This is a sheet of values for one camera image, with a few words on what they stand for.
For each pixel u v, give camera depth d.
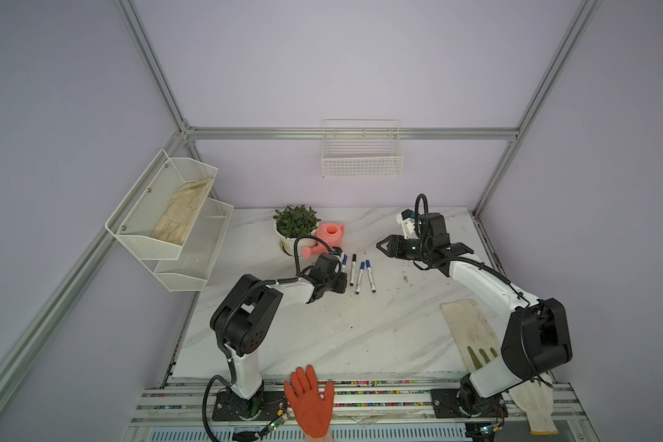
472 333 0.85
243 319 0.49
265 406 0.73
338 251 0.88
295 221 0.94
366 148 0.96
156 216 0.80
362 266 1.02
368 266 1.03
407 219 0.78
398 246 0.75
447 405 0.74
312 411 0.72
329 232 0.98
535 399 0.75
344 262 0.97
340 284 0.87
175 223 0.77
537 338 0.44
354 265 1.02
